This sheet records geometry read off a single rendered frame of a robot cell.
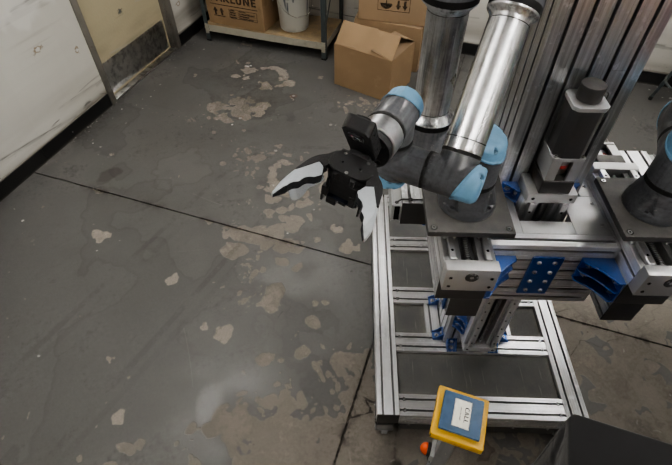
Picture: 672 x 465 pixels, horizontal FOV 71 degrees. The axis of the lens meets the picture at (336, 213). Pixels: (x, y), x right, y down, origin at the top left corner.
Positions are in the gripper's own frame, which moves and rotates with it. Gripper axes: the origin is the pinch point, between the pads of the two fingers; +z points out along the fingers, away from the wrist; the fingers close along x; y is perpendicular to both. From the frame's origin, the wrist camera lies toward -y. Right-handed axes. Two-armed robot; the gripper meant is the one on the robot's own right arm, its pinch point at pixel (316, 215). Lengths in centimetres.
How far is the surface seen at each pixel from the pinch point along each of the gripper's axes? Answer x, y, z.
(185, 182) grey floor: 148, 190, -118
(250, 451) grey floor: 15, 171, 0
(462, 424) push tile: -41, 66, -12
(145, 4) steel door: 283, 161, -238
